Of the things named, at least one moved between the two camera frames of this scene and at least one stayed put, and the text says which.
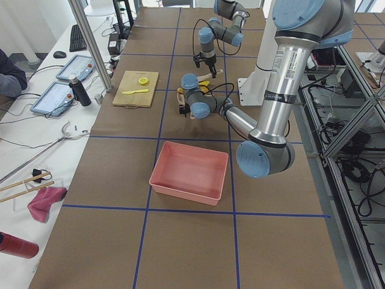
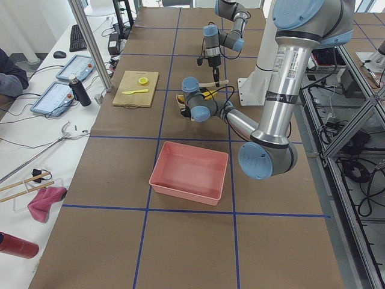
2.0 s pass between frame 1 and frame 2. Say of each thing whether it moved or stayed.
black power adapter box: stayed
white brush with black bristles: moved
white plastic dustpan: stayed
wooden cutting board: stayed
